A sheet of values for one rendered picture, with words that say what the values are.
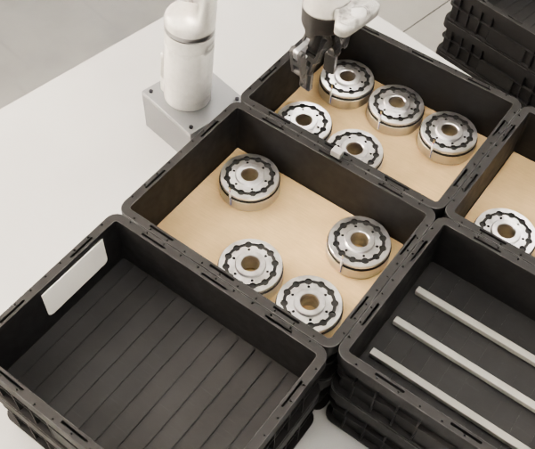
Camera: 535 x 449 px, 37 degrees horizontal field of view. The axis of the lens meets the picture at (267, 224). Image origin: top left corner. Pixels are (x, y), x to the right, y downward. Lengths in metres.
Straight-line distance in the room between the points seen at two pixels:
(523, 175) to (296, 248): 0.44
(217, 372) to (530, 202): 0.62
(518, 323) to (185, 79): 0.72
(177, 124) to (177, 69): 0.11
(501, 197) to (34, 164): 0.88
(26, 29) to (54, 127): 1.37
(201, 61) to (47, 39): 1.55
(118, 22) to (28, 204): 1.53
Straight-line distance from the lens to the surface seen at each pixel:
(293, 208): 1.35
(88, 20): 3.03
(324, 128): 1.44
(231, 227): 1.33
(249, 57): 1.80
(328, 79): 1.53
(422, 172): 1.44
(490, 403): 1.23
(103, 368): 1.21
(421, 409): 1.09
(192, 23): 1.41
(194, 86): 1.51
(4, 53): 2.96
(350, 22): 1.23
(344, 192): 1.33
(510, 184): 1.46
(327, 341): 1.11
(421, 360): 1.23
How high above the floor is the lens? 1.91
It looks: 54 degrees down
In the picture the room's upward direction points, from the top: 3 degrees clockwise
